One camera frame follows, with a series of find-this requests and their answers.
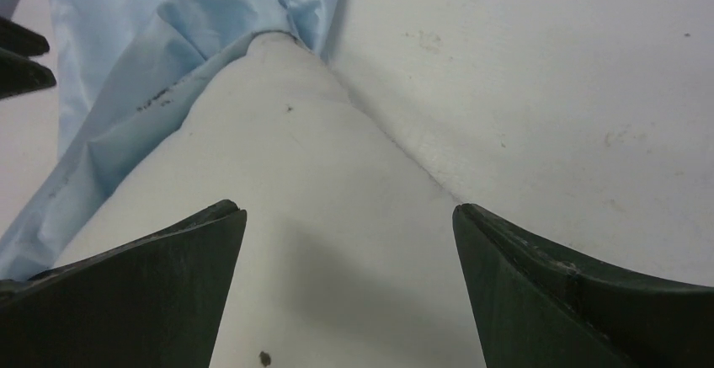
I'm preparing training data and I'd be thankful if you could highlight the white pillow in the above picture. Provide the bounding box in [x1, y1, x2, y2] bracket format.
[58, 33, 484, 367]

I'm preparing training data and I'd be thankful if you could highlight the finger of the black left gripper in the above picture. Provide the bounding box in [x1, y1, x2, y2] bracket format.
[1, 17, 50, 57]
[1, 48, 56, 99]

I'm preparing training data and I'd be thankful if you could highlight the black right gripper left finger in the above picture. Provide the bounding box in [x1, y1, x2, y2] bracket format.
[1, 200, 247, 367]

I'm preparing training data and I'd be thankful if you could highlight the light blue pillowcase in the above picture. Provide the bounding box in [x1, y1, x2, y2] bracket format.
[1, 0, 338, 280]

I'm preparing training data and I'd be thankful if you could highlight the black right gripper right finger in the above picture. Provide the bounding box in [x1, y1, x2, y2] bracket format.
[452, 204, 713, 367]

